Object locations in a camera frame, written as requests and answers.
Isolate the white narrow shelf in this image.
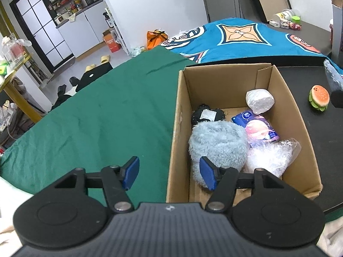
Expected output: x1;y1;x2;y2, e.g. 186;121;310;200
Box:
103;4;129;55

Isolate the clear bubble wrap bag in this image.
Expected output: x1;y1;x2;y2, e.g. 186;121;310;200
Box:
245;138;302;180

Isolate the white bedding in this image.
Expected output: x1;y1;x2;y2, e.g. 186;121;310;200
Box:
0;175;343;257

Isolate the blue pink tissue packet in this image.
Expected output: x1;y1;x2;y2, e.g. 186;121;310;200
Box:
231;111;280;146

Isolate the orange bag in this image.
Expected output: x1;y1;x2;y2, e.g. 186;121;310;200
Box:
146;29;169;50

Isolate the grey fluffy plush toy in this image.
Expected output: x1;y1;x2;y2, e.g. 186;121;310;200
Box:
188;120;249;188

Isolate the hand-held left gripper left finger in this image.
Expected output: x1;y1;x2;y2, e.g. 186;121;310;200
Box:
54;156;140;214

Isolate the burger plush toy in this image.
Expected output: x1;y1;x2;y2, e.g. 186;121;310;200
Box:
308;85;330;111

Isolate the brown cardboard box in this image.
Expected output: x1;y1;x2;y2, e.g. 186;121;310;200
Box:
165;63;323;204

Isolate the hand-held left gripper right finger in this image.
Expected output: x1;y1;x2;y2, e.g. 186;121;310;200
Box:
200;157;287;212

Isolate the yellow table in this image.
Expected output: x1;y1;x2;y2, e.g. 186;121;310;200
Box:
0;54;43;121

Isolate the clear plastic bottle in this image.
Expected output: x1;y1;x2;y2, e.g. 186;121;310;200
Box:
273;9;301;22

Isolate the orange carton box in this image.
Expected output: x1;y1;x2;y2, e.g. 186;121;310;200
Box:
102;29;121;53

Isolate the black stitched plush toy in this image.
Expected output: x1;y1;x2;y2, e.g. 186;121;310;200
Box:
191;103;226;126

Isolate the white ball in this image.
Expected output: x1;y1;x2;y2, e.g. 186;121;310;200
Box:
246;88;275;115

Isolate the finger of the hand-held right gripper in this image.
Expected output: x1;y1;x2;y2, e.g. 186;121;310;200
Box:
323;59;343;108

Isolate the green cloth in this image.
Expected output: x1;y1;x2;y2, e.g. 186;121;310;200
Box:
0;45;199;202

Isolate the black framed sliding door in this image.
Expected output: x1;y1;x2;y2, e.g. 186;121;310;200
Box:
9;0;75;73

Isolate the black bag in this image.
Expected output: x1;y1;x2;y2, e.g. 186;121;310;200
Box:
76;62;113;93

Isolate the blue printed blanket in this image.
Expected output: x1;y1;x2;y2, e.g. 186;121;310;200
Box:
160;17;343;78

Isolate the white kitchen cabinet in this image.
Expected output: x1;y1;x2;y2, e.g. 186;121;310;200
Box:
55;0;118;58

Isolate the clear water jar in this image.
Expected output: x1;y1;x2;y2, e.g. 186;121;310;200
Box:
1;33;26;65

